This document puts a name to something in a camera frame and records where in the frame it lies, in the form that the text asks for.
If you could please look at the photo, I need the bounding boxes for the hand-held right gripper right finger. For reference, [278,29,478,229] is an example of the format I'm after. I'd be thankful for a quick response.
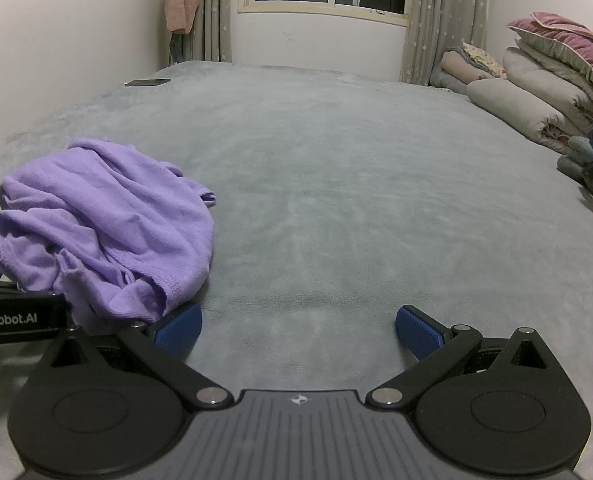
[364,304,557,408]

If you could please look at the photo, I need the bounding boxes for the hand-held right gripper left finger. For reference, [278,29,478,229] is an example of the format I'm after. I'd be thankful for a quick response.
[36,301,234,408]

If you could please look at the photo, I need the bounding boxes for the purple pants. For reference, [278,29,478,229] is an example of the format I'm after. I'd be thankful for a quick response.
[0,137,217,336]

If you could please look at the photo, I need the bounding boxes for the grey folded cloth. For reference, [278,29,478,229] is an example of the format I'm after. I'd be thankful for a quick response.
[557,137,593,186]

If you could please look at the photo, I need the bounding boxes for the light grey rolled quilt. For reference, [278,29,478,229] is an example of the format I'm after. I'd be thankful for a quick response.
[503,47,593,116]
[467,79,592,156]

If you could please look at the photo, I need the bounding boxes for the grey folded blanket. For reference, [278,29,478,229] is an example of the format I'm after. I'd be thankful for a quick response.
[429,67,470,95]

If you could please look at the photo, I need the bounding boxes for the pink folded blanket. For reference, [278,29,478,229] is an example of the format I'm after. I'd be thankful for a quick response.
[441,50,492,83]

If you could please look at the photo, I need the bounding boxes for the dark hanging garment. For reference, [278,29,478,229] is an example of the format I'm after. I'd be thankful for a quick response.
[168,32,187,64]

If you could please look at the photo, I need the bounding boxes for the floral cloth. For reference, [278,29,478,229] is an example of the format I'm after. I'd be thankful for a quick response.
[461,41,507,79]

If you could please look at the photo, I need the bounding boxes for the grey green folded quilt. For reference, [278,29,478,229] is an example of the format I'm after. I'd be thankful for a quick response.
[514,27,593,116]

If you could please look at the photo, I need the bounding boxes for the grey curtain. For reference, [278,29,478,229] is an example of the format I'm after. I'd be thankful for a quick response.
[189,0,233,63]
[401,0,492,86]

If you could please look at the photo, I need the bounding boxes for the pink pillow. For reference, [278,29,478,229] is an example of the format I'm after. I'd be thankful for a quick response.
[507,11,593,100]

